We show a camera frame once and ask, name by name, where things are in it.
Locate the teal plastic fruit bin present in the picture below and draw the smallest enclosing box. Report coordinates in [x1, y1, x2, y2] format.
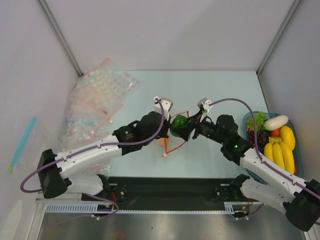
[243, 111, 303, 178]

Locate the green grape bunch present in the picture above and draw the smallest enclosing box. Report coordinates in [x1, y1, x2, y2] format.
[246, 111, 266, 131]

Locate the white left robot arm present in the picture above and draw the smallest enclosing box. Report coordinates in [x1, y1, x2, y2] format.
[37, 110, 171, 200]

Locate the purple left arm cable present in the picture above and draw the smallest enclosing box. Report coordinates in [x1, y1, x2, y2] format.
[19, 98, 167, 222]

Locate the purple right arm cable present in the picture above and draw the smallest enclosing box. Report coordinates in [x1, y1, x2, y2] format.
[206, 97, 320, 222]

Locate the green bell pepper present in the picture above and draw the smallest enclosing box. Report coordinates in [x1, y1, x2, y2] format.
[170, 114, 188, 138]

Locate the yellow banana bunch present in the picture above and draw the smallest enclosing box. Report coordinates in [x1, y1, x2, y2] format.
[263, 136, 296, 174]

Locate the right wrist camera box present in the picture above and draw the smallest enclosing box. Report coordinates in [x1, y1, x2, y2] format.
[197, 97, 212, 122]

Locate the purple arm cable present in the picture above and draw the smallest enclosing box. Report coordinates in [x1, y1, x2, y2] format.
[206, 97, 320, 222]
[19, 98, 167, 222]

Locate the pile of clear zip bags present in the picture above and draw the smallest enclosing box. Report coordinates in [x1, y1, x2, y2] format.
[58, 56, 146, 173]

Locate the orange tangerine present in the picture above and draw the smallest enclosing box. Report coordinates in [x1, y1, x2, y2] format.
[270, 128, 281, 137]

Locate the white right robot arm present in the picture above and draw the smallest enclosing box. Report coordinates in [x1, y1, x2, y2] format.
[170, 113, 320, 232]

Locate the clear orange zip bag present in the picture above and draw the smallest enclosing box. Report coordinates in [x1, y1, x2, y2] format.
[155, 110, 190, 158]

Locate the white radish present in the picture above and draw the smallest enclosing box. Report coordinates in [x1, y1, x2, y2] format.
[263, 115, 289, 131]

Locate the purple grape bunch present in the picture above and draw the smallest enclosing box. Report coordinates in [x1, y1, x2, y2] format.
[246, 130, 269, 151]

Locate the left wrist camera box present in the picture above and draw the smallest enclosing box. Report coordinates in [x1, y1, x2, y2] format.
[153, 96, 173, 120]

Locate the orange red peach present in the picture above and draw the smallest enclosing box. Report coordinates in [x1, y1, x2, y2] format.
[156, 138, 170, 148]

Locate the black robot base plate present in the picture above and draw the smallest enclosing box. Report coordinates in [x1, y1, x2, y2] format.
[97, 177, 252, 208]

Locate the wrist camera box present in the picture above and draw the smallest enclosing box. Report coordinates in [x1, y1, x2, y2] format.
[197, 97, 212, 122]
[153, 96, 173, 120]

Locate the yellow mango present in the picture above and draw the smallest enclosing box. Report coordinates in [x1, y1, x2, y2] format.
[280, 126, 296, 151]

